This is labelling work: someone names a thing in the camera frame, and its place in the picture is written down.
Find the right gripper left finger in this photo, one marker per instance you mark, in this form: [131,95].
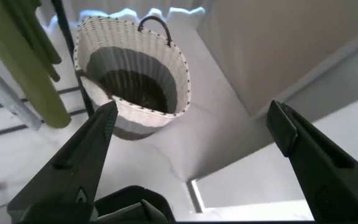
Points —
[73,183]

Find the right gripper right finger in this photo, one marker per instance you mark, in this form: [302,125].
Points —
[343,193]

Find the white curtain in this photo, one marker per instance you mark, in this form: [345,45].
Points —
[120,6]

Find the green garment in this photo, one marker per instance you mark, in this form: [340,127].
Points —
[26,77]

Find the black clothes rack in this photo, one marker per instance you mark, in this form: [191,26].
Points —
[62,25]

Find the white laundry basket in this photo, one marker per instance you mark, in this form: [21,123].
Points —
[129,40]

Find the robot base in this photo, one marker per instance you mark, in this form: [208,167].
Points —
[129,199]

